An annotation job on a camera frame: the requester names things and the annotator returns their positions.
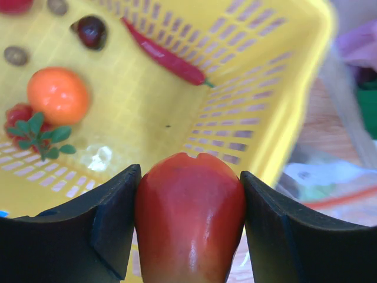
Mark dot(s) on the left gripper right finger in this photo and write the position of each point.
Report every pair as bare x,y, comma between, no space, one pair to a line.
289,242

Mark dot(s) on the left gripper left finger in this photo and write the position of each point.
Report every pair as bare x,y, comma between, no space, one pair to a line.
87,239

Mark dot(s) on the clear zip top bag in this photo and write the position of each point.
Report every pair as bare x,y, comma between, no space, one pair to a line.
330,185

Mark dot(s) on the red lychee with leaves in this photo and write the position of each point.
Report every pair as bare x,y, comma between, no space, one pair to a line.
28,130

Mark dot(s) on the orange persimmon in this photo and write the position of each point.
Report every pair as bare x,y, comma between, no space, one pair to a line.
59,94

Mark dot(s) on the dark mangosteen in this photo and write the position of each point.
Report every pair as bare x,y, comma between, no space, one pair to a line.
91,31

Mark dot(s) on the green tank top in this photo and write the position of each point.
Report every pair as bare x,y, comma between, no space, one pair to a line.
366,98

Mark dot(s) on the yellow plastic basket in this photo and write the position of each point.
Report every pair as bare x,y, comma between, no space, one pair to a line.
261,56

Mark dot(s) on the red chili pepper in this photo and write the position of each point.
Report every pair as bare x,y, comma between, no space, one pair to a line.
167,59

